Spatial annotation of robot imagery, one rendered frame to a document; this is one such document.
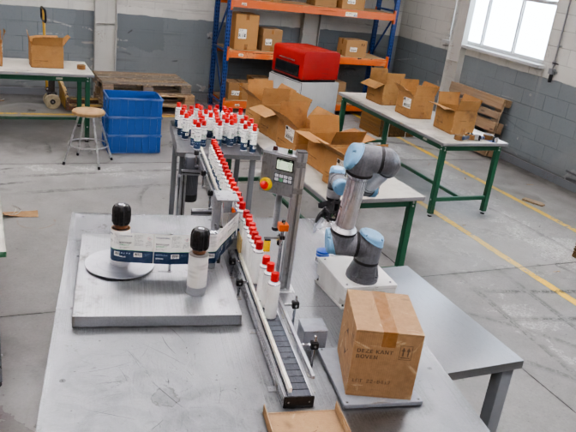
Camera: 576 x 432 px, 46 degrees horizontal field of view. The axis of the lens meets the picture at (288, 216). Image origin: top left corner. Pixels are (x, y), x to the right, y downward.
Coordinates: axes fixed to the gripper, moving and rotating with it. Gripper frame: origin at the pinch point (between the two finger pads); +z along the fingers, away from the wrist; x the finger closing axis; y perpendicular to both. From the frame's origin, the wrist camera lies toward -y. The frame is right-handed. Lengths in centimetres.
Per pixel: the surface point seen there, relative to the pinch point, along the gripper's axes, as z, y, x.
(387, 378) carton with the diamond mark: 7, 111, -30
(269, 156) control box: -45, 16, -43
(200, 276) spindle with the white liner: 3, 31, -75
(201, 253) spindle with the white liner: -8, 30, -75
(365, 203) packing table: 27, -102, 86
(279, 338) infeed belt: 12, 70, -53
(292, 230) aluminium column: -13.3, 24.3, -31.0
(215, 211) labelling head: -7, -18, -53
